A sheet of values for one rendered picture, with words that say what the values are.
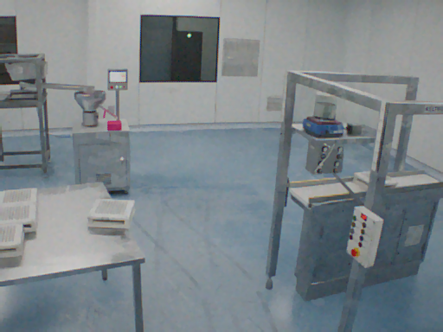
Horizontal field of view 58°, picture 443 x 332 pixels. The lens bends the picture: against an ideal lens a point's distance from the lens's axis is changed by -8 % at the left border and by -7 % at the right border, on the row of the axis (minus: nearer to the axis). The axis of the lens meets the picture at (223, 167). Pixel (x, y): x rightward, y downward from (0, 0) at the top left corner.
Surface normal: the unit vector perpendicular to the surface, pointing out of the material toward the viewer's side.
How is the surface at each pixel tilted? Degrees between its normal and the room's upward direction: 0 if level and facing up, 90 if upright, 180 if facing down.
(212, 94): 90
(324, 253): 90
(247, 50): 90
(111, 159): 90
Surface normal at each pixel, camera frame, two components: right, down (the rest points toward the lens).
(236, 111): 0.29, 0.33
